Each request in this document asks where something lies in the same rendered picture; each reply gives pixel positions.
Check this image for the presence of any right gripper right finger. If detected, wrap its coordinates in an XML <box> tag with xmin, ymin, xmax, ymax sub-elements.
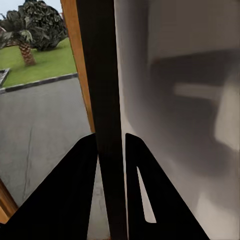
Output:
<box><xmin>125</xmin><ymin>133</ymin><xmax>210</xmax><ymax>240</ymax></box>

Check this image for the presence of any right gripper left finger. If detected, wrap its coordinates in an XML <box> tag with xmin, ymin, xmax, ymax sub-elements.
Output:
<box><xmin>0</xmin><ymin>133</ymin><xmax>99</xmax><ymax>240</ymax></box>

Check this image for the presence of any poster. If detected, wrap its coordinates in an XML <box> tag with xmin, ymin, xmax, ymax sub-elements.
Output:
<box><xmin>76</xmin><ymin>0</ymin><xmax>128</xmax><ymax>240</ymax></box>

